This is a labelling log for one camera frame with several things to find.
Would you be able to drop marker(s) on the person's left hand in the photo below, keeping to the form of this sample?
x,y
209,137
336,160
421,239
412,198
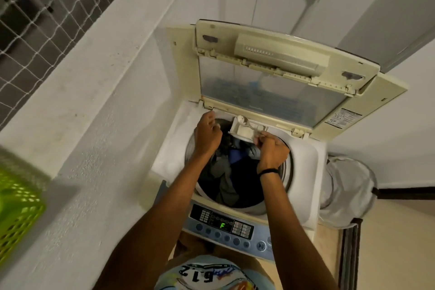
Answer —
x,y
207,137

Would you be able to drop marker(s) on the person's right hand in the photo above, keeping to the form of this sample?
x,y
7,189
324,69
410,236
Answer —
x,y
273,155

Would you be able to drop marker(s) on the dark blue clothes item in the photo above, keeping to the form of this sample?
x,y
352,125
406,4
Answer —
x,y
239,155

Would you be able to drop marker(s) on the metal spoon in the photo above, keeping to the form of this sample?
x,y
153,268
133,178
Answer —
x,y
242,120

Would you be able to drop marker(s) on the black clothes item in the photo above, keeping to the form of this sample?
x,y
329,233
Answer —
x,y
251,188

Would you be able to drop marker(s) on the light blue denim clothes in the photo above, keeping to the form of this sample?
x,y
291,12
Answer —
x,y
222,177

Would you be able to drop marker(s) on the white and blue washing machine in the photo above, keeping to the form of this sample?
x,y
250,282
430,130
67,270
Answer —
x,y
282,55

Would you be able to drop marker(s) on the person's left forearm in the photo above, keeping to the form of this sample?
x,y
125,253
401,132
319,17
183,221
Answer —
x,y
156,225

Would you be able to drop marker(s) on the person's right forearm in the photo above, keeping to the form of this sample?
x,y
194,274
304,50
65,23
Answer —
x,y
295,232

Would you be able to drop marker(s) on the white mesh laundry basket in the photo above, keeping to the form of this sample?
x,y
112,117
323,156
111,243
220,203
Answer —
x,y
350,191

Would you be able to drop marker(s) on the person's right leg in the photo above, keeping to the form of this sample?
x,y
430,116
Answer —
x,y
238,255

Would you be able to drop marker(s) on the black wristband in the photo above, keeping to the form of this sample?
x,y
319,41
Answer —
x,y
268,172

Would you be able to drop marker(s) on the colourful printed shirt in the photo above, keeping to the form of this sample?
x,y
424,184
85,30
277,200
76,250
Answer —
x,y
204,276

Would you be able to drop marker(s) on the white window safety net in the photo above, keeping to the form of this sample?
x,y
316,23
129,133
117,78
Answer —
x,y
40,28

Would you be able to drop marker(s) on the green plastic basket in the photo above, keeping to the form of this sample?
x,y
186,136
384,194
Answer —
x,y
20,215

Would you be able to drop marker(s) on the black sliding door frame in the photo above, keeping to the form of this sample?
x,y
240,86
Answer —
x,y
404,193

